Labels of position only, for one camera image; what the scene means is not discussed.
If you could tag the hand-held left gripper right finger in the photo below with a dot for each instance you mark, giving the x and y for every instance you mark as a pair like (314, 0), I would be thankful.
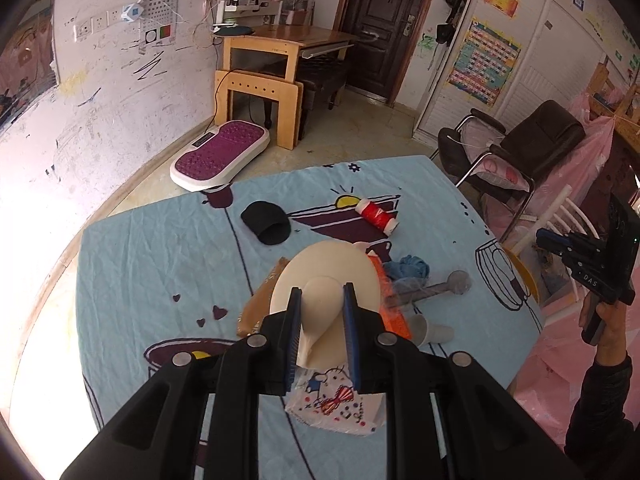
(352, 340)

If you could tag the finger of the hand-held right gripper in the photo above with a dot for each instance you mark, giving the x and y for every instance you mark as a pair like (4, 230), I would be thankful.
(552, 235)
(555, 252)

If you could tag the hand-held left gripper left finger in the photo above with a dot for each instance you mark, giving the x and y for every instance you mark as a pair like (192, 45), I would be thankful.
(294, 340)

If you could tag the orange snack pack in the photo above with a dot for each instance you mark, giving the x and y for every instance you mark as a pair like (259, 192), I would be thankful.
(397, 317)

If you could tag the cream brimmed hat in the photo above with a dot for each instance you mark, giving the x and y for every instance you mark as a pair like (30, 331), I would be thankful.
(325, 265)

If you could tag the person's right forearm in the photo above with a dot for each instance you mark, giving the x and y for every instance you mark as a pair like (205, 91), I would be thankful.
(600, 400)

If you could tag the person's right hand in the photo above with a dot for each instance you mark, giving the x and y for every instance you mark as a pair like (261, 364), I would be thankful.
(612, 330)

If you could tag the white slatted chair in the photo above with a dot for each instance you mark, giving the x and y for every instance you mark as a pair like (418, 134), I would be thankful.
(560, 207)

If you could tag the yellow stool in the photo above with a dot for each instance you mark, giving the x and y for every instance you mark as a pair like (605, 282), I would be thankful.
(527, 280)

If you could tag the brown paper bag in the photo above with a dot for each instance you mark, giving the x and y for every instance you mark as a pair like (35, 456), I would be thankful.
(257, 305)

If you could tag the cartoon printed plastic bag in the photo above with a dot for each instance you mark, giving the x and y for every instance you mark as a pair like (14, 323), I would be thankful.
(335, 405)

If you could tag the white paper cup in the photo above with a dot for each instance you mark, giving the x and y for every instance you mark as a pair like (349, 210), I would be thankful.
(432, 331)

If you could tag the pink printed cushion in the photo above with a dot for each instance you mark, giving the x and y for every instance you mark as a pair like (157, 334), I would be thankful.
(500, 170)

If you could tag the pink plastic sheet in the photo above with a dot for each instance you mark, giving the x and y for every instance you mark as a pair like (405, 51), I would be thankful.
(595, 160)

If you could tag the blue crumpled cloth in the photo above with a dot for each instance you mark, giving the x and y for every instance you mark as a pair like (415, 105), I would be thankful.
(407, 266)

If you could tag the black armchair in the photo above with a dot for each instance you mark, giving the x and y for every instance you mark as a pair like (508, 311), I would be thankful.
(545, 130)

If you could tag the black cloth cap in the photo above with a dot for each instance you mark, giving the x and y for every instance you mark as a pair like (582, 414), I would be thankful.
(265, 220)

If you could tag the red thread spool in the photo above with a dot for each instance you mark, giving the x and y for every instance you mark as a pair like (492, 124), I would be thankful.
(375, 214)

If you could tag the light blue printed tablecloth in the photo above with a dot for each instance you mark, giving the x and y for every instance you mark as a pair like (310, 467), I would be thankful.
(165, 260)

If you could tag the white louvred wardrobe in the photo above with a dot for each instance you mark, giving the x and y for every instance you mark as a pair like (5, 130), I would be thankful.
(550, 60)

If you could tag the colourful chart poster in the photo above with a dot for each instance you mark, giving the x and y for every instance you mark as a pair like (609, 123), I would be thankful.
(482, 62)

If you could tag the purple white massage plate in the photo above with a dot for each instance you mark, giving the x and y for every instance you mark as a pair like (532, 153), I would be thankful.
(220, 155)

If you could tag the hanging black bags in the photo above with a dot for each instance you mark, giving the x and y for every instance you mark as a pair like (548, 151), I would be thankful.
(442, 32)

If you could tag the dark brown door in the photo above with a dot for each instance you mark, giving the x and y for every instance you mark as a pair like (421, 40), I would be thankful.
(385, 35)

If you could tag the black padded bench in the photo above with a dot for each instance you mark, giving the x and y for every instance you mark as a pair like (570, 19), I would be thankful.
(322, 72)

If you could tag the wooden desk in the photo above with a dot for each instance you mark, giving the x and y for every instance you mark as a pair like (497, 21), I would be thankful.
(300, 34)

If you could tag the dark desk pad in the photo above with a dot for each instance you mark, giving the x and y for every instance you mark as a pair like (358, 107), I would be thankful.
(235, 30)

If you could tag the white desk shelf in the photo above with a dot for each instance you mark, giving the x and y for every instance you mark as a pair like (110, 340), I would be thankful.
(245, 7)

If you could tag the white blue cube plug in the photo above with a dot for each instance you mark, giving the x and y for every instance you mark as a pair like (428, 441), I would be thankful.
(133, 13)

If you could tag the wooden bed frame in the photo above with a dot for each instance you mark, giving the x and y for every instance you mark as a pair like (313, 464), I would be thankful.
(600, 80)

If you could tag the wooden folding frame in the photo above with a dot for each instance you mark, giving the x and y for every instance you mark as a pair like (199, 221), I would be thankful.
(260, 82)

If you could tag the white wall socket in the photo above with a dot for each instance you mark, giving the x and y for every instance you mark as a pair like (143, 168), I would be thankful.
(115, 16)
(99, 21)
(83, 30)

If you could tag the wall mirror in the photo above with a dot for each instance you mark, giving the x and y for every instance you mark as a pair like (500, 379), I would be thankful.
(25, 70)

